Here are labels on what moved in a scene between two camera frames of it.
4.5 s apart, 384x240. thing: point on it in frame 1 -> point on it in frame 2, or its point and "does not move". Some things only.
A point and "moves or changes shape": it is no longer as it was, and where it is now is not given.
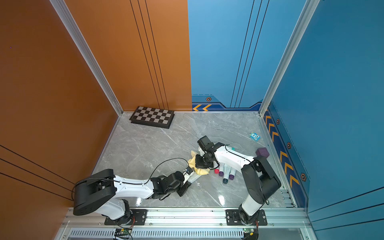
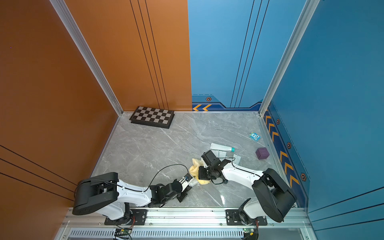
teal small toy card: (254, 136) does not move
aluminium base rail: (283, 223) does not move
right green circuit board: (249, 233) does not move
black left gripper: (188, 184) -> (184, 194)
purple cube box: (262, 152) does not move
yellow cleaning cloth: (192, 164) moves or changes shape
